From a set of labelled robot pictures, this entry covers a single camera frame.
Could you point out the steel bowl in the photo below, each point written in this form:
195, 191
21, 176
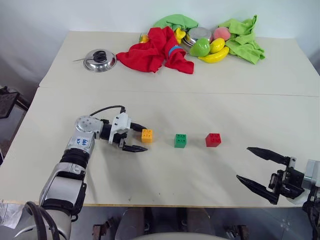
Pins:
188, 42
201, 33

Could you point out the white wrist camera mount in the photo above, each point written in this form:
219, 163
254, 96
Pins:
121, 123
312, 170

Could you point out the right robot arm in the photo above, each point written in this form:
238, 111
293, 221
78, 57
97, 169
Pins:
312, 208

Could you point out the orange yellow toy fruit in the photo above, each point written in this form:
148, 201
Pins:
144, 38

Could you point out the yellow toy banana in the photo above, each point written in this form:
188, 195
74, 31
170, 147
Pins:
215, 57

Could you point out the pink toy peach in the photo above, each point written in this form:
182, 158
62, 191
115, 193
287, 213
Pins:
222, 34

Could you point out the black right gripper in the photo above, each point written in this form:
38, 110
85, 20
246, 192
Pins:
287, 181

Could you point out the small yellow toy fruit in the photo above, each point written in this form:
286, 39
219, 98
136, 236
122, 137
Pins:
180, 34

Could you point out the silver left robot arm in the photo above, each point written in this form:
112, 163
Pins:
61, 180

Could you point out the yellow toy brick cube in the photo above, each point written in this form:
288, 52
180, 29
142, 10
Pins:
147, 136

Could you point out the red cloth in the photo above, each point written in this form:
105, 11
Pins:
152, 53

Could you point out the dark rounded shape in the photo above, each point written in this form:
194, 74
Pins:
197, 220
133, 221

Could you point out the green toy brick cube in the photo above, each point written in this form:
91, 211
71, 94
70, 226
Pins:
180, 141

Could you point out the thin metal stick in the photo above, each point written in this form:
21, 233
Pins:
79, 59

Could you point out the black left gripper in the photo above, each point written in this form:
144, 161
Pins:
117, 139

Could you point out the steel pot lid black knob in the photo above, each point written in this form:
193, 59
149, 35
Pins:
98, 63

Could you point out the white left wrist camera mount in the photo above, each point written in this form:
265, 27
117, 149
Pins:
121, 123

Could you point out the crumpled clear plastic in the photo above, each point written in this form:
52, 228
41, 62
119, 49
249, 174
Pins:
10, 212

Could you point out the red toy brick cube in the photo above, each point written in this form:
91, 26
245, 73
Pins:
213, 140

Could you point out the green cloth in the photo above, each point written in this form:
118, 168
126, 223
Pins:
175, 21
243, 41

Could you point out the black tray stand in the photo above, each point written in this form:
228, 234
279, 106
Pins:
8, 101

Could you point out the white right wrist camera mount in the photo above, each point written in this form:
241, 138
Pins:
312, 170

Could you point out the green toy pear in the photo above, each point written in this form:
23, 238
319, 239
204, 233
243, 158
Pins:
200, 47

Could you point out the yellow toy lemon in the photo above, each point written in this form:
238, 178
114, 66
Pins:
217, 45

